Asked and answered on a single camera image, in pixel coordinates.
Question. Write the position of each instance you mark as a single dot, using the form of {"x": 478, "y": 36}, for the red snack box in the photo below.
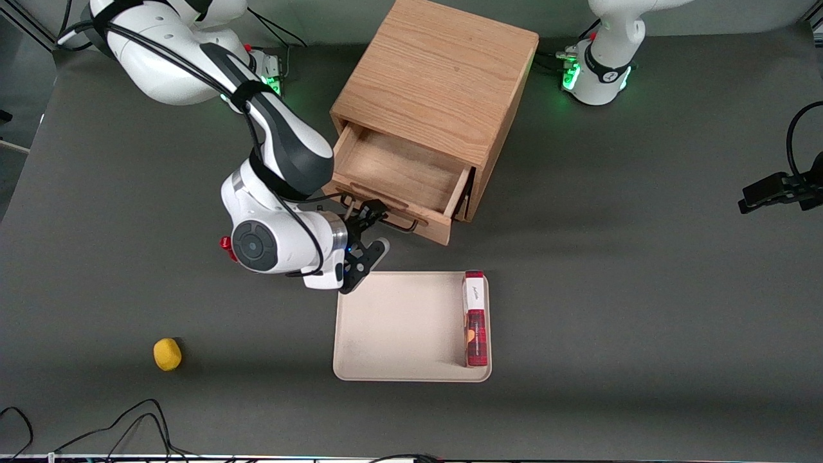
{"x": 476, "y": 334}

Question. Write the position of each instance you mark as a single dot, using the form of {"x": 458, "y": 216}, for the yellow lemon-shaped object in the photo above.
{"x": 167, "y": 354}

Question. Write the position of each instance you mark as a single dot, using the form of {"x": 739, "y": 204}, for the wooden drawer cabinet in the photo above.
{"x": 437, "y": 71}

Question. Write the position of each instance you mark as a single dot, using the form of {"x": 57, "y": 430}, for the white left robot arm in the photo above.
{"x": 604, "y": 71}

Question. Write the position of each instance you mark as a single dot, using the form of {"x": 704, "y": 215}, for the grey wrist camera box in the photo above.
{"x": 379, "y": 247}

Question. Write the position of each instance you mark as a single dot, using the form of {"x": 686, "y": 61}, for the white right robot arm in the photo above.
{"x": 161, "y": 58}

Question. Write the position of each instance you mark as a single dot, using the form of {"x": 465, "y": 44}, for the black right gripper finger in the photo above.
{"x": 375, "y": 209}
{"x": 365, "y": 227}

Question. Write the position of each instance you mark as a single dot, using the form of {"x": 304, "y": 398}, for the beige plastic tray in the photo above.
{"x": 398, "y": 328}

